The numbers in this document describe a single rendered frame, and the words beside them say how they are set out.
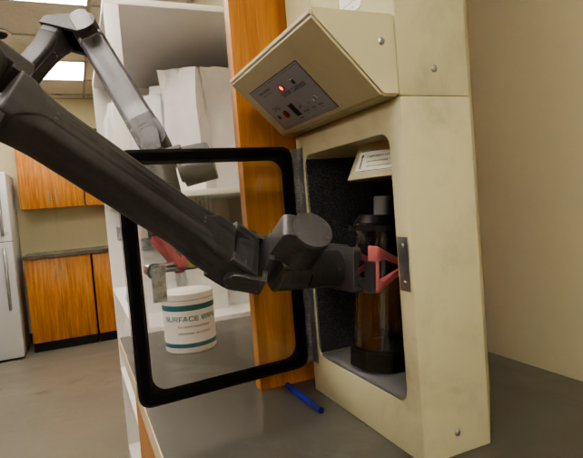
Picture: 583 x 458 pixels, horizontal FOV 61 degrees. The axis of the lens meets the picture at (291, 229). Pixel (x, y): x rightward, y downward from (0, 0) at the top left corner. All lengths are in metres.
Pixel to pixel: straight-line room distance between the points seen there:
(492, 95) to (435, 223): 0.53
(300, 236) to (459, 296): 0.22
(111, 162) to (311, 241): 0.26
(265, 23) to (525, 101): 0.52
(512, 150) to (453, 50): 0.43
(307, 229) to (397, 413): 0.28
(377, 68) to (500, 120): 0.53
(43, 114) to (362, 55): 0.36
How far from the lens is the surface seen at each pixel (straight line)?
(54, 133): 0.56
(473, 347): 0.73
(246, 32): 0.99
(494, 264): 1.15
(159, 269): 0.78
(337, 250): 0.75
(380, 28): 0.65
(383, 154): 0.74
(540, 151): 1.05
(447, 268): 0.68
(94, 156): 0.58
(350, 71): 0.64
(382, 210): 0.80
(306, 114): 0.78
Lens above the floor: 1.29
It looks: 3 degrees down
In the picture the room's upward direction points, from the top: 5 degrees counter-clockwise
